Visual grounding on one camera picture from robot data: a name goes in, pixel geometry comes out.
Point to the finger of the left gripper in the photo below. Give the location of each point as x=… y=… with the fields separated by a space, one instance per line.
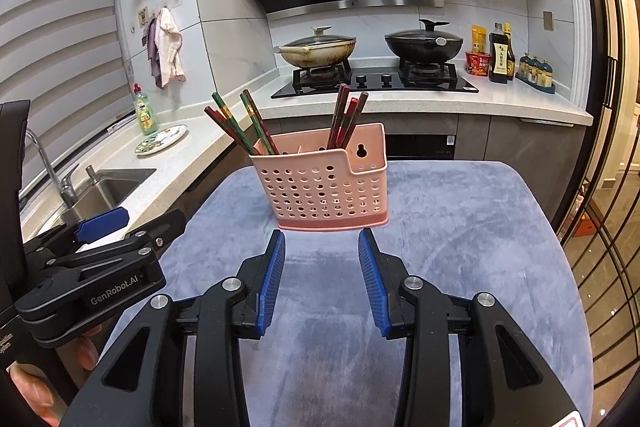
x=160 y=232

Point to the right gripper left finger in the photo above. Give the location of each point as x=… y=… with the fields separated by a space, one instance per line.
x=261 y=276

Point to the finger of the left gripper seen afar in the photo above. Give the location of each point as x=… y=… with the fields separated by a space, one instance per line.
x=90 y=230

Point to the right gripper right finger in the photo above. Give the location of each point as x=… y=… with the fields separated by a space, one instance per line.
x=383 y=275

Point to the bright red chopstick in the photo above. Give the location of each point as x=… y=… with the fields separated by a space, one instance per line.
x=225 y=129

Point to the green chopstick gold band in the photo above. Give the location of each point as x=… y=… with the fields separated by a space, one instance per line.
x=229 y=122

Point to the dark red chopstick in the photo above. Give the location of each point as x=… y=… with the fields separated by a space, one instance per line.
x=338 y=114

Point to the person's left hand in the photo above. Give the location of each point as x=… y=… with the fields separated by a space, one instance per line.
x=35 y=386

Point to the chrome sink faucet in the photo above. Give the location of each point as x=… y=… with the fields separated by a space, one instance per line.
x=52 y=171

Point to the stainless steel sink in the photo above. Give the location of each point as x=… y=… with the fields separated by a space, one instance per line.
x=103 y=191

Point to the grey-blue fleece table cloth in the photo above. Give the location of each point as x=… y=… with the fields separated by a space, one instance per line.
x=435 y=292

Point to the patterned round plate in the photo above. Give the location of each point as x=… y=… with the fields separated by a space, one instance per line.
x=161 y=140

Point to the green dish soap bottle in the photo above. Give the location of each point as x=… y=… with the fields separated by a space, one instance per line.
x=145 y=113

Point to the pink perforated utensil holder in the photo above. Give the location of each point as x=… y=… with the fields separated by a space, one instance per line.
x=312 y=189

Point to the built-in black oven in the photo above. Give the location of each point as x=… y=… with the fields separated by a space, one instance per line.
x=420 y=146

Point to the maroon chopstick on cloth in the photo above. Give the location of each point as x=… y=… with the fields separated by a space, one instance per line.
x=362 y=100

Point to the window roller blind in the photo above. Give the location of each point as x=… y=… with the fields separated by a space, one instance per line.
x=64 y=57

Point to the pink hanging towel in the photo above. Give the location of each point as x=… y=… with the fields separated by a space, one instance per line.
x=168 y=42

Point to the purple hanging cloth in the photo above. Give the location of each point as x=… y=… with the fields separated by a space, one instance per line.
x=148 y=40

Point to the black gas hob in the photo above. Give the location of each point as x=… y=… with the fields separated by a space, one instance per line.
x=403 y=76

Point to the glass sliding door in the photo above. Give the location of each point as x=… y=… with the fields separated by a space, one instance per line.
x=599 y=223

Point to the red instant noodle cup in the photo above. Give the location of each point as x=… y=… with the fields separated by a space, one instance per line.
x=477 y=64

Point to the black wok with lid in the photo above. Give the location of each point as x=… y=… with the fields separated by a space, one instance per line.
x=427 y=45

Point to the beige wok with lid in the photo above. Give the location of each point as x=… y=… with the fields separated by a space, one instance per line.
x=318 y=50

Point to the yellow-cap oil bottle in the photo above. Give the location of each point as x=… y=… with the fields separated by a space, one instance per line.
x=510 y=56

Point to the spice jar rack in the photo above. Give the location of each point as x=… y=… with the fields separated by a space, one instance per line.
x=538 y=74

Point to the dark soy sauce bottle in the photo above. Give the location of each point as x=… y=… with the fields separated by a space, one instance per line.
x=498 y=64

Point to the yellow snack packet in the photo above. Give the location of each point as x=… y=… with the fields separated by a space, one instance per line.
x=479 y=38

